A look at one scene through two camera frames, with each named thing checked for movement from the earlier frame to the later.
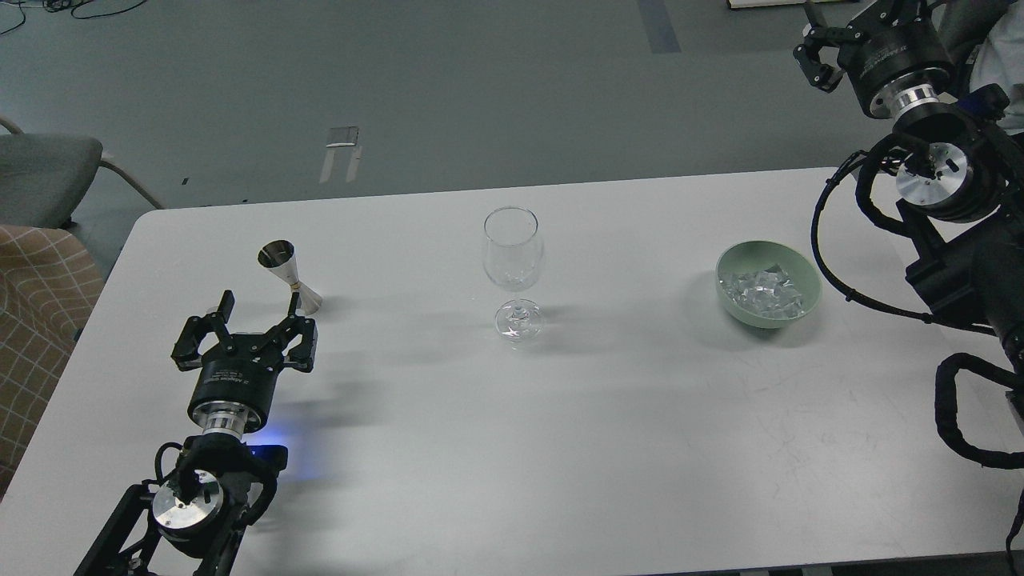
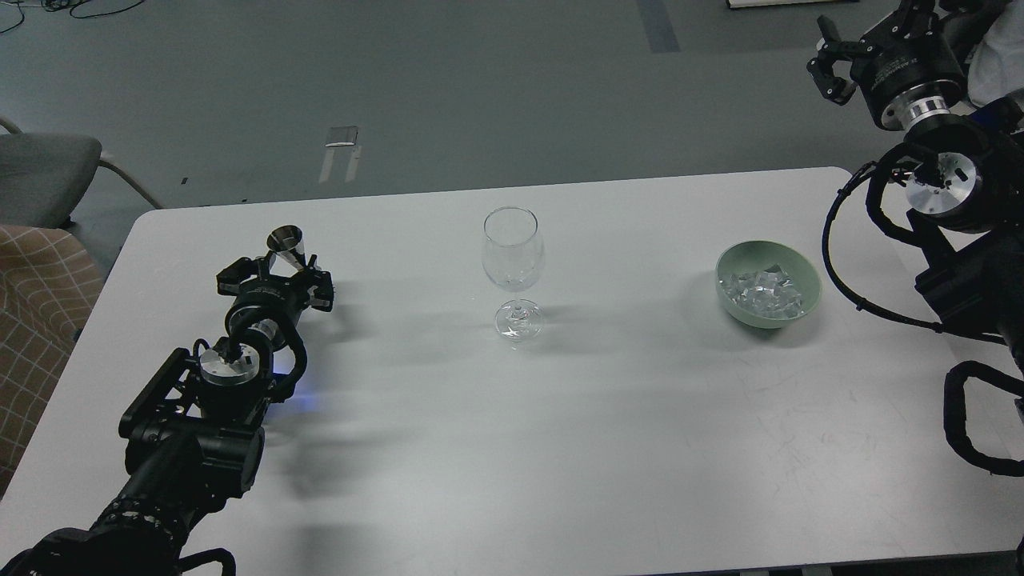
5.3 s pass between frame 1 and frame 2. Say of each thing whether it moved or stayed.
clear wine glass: stayed
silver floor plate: stayed
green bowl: stayed
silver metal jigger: moved
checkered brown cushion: stayed
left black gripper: moved
